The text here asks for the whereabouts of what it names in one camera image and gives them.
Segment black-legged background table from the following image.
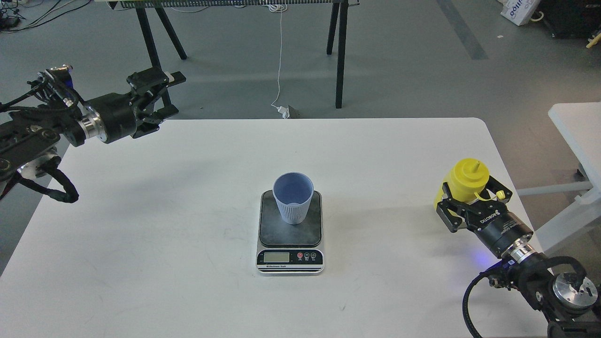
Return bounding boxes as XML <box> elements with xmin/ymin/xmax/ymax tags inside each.
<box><xmin>108</xmin><ymin>0</ymin><xmax>351</xmax><ymax>109</ymax></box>

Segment blue ribbed plastic cup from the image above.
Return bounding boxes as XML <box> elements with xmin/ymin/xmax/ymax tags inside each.
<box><xmin>272</xmin><ymin>172</ymin><xmax>314</xmax><ymax>225</ymax></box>

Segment white cardboard box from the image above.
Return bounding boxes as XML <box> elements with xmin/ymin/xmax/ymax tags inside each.
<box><xmin>498</xmin><ymin>0</ymin><xmax>544</xmax><ymax>26</ymax></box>

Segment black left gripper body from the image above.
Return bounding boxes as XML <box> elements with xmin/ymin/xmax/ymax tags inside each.
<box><xmin>85</xmin><ymin>93</ymin><xmax>137</xmax><ymax>144</ymax></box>

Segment black digital kitchen scale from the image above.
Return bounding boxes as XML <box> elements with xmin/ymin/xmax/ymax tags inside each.
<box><xmin>255</xmin><ymin>190</ymin><xmax>325</xmax><ymax>276</ymax></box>

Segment white hanging cable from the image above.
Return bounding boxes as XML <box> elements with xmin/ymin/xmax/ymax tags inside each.
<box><xmin>270</xmin><ymin>4</ymin><xmax>289</xmax><ymax>115</ymax></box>

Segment black cables on floor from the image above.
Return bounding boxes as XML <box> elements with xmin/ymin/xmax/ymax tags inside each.
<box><xmin>0</xmin><ymin>0</ymin><xmax>94</xmax><ymax>32</ymax></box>

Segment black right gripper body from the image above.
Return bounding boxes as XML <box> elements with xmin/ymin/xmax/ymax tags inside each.
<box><xmin>464</xmin><ymin>207</ymin><xmax>534</xmax><ymax>259</ymax></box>

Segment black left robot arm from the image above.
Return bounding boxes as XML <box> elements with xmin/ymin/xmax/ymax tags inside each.
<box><xmin>0</xmin><ymin>64</ymin><xmax>186</xmax><ymax>203</ymax></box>

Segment white side table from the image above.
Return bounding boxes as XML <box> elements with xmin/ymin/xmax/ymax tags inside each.
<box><xmin>516</xmin><ymin>102</ymin><xmax>601</xmax><ymax>254</ymax></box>

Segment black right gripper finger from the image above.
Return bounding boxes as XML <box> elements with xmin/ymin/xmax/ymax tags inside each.
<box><xmin>474</xmin><ymin>176</ymin><xmax>513</xmax><ymax>212</ymax></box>
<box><xmin>436</xmin><ymin>182</ymin><xmax>475</xmax><ymax>233</ymax></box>

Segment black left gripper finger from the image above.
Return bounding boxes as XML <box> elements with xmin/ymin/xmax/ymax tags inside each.
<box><xmin>133</xmin><ymin>104</ymin><xmax>179</xmax><ymax>139</ymax></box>
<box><xmin>127</xmin><ymin>67</ymin><xmax>186</xmax><ymax>111</ymax></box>

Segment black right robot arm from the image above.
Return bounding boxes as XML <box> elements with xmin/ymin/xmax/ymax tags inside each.
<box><xmin>435</xmin><ymin>177</ymin><xmax>601</xmax><ymax>338</ymax></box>

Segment yellow squeeze seasoning bottle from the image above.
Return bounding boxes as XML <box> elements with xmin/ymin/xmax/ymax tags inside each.
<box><xmin>443</xmin><ymin>158</ymin><xmax>493</xmax><ymax>204</ymax></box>

